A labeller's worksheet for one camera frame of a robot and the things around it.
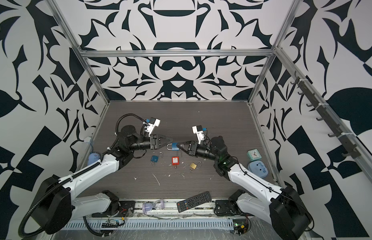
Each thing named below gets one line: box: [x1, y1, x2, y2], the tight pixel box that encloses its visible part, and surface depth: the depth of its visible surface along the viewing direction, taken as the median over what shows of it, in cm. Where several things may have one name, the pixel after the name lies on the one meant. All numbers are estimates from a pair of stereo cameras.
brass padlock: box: [189, 161, 202, 173], surface depth 90 cm
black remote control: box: [176, 191, 212, 213], surface depth 77 cm
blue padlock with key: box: [166, 142, 180, 151], surface depth 71 cm
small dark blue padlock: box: [150, 151, 164, 163], surface depth 91 cm
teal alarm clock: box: [247, 148, 262, 162], surface depth 93 cm
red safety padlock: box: [171, 156, 180, 169], surface depth 91 cm
